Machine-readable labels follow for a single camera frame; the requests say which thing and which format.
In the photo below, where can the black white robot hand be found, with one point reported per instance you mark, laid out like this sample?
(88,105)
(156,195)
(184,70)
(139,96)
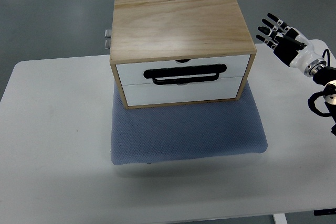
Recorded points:
(290,46)

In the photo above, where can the white drawer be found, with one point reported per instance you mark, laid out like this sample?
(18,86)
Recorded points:
(132,73)
(149,94)

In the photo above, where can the black drawer handle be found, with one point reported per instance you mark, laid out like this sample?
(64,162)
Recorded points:
(184,75)

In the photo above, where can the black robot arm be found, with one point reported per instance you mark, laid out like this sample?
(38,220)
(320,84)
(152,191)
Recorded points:
(325,76)

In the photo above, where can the wooden drawer cabinet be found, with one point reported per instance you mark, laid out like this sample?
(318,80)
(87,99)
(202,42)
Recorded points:
(180,30)

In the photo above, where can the black table control panel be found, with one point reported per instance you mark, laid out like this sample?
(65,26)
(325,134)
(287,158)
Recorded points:
(324,212)

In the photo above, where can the white table leg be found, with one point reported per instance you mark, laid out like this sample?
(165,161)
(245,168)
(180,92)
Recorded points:
(280,219)

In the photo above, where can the blue mesh cushion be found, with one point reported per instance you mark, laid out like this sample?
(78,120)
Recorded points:
(181,132)

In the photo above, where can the lower metal clamp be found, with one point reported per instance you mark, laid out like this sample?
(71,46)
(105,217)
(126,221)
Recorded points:
(107,44)

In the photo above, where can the metal clamp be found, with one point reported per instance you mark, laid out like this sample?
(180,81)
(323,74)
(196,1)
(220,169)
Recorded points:
(107,44)
(108,33)

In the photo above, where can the upper metal clamp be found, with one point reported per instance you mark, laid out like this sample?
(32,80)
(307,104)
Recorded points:
(108,33)

